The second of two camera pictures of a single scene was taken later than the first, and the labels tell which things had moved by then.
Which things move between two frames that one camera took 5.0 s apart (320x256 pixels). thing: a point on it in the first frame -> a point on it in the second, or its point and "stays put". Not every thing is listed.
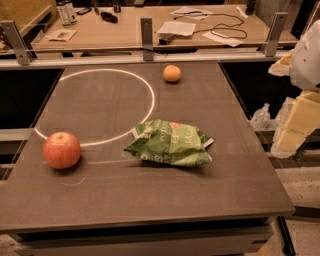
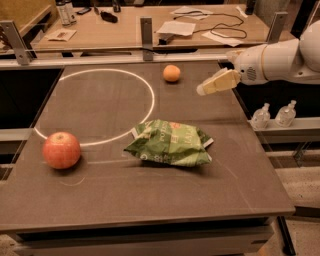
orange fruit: x=171 y=73 stays put
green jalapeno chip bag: x=169 y=142 stays put
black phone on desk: x=83 y=11 stays put
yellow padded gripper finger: x=282 y=66 -> x=233 y=54
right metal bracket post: x=273 y=36 stays put
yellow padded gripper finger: x=304 y=118 -> x=224 y=79
